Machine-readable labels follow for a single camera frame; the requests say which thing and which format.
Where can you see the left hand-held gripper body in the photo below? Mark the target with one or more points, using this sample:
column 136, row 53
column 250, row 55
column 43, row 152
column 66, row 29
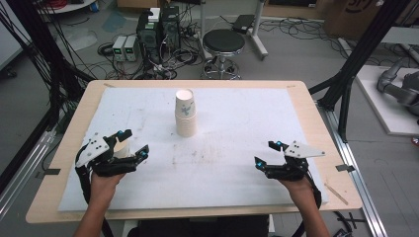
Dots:
column 95, row 148

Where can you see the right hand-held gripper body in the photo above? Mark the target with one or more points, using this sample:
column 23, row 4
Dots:
column 298, row 149

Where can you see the single white paper cup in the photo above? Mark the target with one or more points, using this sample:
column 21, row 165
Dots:
column 122, row 150

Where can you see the stack of white paper cups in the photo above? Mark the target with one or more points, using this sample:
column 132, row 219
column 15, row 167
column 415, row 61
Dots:
column 186, row 121

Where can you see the person's left hand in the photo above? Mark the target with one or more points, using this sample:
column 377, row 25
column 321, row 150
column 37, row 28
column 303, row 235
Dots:
column 103, row 186

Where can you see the person's right hand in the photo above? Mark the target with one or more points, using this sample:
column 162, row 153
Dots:
column 300, row 189

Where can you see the wooden table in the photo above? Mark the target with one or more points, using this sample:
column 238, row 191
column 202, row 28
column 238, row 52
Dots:
column 332, row 138

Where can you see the white foam mat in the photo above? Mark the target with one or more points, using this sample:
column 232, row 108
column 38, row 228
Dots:
column 230, row 138

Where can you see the black tape piece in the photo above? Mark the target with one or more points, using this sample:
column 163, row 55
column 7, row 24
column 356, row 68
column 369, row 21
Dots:
column 52, row 171
column 345, row 168

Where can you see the thin wooden stick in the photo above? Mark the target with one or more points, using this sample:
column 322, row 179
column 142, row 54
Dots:
column 336, row 193

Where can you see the white power strip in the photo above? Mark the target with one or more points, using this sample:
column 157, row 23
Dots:
column 162, row 69

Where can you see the grey power supply unit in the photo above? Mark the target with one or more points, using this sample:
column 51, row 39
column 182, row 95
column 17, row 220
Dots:
column 131, row 48
column 119, row 48

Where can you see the person's dark clothing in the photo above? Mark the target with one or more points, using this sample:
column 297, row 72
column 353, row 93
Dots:
column 197, row 227

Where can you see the white platform board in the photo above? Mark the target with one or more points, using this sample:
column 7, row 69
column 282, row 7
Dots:
column 382, row 108

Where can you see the black round stool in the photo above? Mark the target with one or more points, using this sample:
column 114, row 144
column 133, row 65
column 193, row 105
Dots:
column 224, row 41

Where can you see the white metal stand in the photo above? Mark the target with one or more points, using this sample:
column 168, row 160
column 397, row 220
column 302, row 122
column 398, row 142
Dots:
column 258, row 29

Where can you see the white box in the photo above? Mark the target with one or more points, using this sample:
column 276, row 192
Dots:
column 154, row 15

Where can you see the black flat box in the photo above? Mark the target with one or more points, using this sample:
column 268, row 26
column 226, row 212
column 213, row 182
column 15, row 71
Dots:
column 243, row 23

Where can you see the blue tape roll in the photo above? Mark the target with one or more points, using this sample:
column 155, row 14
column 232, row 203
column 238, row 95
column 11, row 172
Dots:
column 95, row 6

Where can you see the cardboard box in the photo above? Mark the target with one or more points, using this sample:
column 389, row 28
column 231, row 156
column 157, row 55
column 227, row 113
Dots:
column 352, row 16

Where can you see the aluminium rail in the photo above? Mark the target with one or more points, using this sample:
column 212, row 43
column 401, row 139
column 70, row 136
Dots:
column 19, row 177
column 359, row 184

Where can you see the black frame post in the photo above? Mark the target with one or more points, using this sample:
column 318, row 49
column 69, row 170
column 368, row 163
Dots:
column 359, row 56
column 46, row 49

